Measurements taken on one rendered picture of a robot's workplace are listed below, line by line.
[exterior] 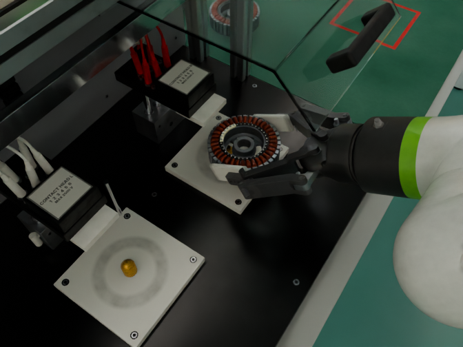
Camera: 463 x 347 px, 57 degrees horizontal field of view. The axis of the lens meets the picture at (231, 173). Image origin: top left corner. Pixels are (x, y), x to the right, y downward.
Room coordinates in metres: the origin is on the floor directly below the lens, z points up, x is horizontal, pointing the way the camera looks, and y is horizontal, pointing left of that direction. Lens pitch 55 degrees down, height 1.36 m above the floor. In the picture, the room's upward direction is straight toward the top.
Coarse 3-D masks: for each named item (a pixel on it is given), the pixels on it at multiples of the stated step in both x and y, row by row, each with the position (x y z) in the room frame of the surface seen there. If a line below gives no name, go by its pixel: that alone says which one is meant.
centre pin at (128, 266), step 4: (124, 260) 0.24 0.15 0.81; (128, 260) 0.24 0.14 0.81; (132, 260) 0.24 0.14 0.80; (124, 264) 0.23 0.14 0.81; (128, 264) 0.23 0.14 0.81; (132, 264) 0.23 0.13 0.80; (124, 268) 0.23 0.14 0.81; (128, 268) 0.23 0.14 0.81; (132, 268) 0.23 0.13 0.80; (136, 268) 0.24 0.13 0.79; (124, 272) 0.22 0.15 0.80; (128, 272) 0.22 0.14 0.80; (132, 272) 0.23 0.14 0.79; (136, 272) 0.23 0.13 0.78; (128, 276) 0.22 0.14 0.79; (132, 276) 0.23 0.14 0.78
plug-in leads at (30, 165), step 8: (16, 152) 0.30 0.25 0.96; (24, 152) 0.33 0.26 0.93; (32, 152) 0.32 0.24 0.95; (0, 160) 0.31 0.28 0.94; (24, 160) 0.30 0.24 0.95; (32, 160) 0.33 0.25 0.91; (40, 160) 0.32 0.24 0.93; (0, 168) 0.30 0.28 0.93; (8, 168) 0.31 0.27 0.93; (32, 168) 0.30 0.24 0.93; (48, 168) 0.32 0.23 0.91; (0, 176) 0.28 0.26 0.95; (8, 176) 0.29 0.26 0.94; (16, 176) 0.31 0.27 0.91; (32, 176) 0.30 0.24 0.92; (8, 184) 0.28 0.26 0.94; (16, 184) 0.28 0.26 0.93; (32, 184) 0.30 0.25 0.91; (16, 192) 0.28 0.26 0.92; (24, 192) 0.29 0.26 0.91
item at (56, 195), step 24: (24, 168) 0.33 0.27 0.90; (0, 192) 0.30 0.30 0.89; (48, 192) 0.28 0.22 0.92; (72, 192) 0.28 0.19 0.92; (96, 192) 0.28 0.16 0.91; (48, 216) 0.24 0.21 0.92; (72, 216) 0.25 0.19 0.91; (96, 216) 0.27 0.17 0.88; (72, 240) 0.23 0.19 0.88; (96, 240) 0.24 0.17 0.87
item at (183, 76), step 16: (128, 64) 0.53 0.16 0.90; (160, 64) 0.53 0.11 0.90; (176, 64) 0.50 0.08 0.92; (192, 64) 0.50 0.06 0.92; (128, 80) 0.49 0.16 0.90; (144, 80) 0.49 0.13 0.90; (160, 80) 0.47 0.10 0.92; (176, 80) 0.47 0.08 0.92; (192, 80) 0.47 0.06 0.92; (208, 80) 0.47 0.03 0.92; (144, 96) 0.49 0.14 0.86; (160, 96) 0.46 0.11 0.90; (176, 96) 0.44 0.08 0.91; (192, 96) 0.44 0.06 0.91; (208, 96) 0.47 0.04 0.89; (176, 112) 0.45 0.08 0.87; (192, 112) 0.44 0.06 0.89; (208, 112) 0.44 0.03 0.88
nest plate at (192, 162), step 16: (208, 128) 0.50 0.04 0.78; (192, 144) 0.46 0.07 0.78; (176, 160) 0.43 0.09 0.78; (192, 160) 0.43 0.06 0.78; (208, 160) 0.43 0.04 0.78; (176, 176) 0.40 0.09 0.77; (192, 176) 0.39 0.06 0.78; (208, 176) 0.39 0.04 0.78; (208, 192) 0.36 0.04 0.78; (224, 192) 0.36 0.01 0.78; (240, 192) 0.36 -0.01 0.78; (240, 208) 0.34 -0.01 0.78
